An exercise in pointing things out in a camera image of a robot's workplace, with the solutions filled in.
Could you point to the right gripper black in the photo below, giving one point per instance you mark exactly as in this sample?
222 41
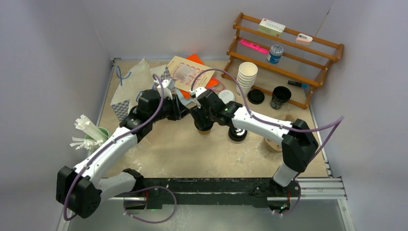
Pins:
197 113

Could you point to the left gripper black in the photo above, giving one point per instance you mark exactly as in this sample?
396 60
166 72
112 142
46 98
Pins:
179 110

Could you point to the brown paper coffee cup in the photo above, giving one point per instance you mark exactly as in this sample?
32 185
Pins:
205 131

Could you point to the checkered paper bakery bag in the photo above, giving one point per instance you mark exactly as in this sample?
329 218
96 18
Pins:
131 83

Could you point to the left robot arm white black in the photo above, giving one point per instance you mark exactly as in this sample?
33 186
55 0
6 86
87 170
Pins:
77 187

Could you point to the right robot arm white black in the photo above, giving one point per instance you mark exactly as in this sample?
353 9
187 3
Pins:
295 138

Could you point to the white cup lid upper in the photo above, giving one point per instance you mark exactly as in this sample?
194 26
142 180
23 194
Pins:
226 96

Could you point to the stack of black lids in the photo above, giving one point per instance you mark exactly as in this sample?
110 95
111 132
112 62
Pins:
237 134

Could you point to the cakes recipe book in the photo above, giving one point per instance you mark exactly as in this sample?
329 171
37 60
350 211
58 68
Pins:
184 72

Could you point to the black flat lid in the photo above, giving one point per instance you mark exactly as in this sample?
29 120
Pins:
255 96

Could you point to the stack of white paper cups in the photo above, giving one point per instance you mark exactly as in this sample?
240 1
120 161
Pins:
246 76

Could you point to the black paper cup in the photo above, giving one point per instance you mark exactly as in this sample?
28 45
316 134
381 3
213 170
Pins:
280 96

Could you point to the green cup holder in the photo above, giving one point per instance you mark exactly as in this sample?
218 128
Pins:
105 132

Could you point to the wooden shelf rack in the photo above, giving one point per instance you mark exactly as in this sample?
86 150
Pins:
289 63

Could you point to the pink highlighter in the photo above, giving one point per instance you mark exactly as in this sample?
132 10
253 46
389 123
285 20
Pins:
254 46

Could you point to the blue white jar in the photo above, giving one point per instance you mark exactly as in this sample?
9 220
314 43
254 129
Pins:
275 53

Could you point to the black blue marker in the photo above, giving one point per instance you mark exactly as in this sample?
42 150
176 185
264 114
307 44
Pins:
297 84

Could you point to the white green box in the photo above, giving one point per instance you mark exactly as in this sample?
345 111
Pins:
271 28

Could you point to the pink white tape dispenser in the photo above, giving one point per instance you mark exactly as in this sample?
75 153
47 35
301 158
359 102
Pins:
304 39

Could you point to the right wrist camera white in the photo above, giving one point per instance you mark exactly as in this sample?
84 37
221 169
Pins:
197 92

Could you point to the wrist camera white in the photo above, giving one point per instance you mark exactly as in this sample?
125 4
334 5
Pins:
197 92
165 88

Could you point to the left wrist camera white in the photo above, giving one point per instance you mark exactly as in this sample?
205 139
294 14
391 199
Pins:
165 88

